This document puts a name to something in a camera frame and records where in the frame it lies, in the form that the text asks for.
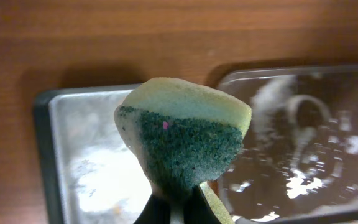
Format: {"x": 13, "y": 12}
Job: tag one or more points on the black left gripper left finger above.
{"x": 157, "y": 210}

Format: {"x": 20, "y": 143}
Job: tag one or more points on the yellow green sponge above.
{"x": 183, "y": 134}

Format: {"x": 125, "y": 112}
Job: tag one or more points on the dark brown serving tray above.
{"x": 299, "y": 163}

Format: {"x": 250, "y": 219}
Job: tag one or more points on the black soapy water tray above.
{"x": 89, "y": 174}

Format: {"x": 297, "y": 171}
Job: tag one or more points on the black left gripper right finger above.
{"x": 197, "y": 210}

